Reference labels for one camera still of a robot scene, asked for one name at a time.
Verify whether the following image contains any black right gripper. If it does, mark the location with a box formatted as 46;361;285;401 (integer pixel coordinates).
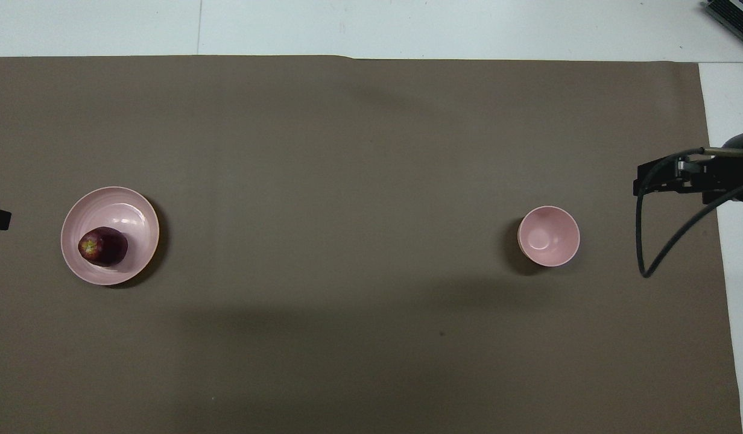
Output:
633;154;743;206

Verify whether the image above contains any dark red apple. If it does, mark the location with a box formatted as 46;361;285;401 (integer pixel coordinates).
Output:
78;227;129;267

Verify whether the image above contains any pink bowl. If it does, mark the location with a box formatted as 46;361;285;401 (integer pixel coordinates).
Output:
517;206;581;268

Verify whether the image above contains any pink plate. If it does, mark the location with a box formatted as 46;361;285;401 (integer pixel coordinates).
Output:
60;186;160;286

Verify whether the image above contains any grey ribbed metal device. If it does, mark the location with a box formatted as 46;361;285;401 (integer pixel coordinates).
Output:
702;0;743;38

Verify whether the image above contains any brown table mat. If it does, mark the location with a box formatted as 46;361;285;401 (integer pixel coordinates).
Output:
0;55;743;434

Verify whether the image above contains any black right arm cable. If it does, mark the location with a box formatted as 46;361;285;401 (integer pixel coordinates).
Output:
635;146;743;278

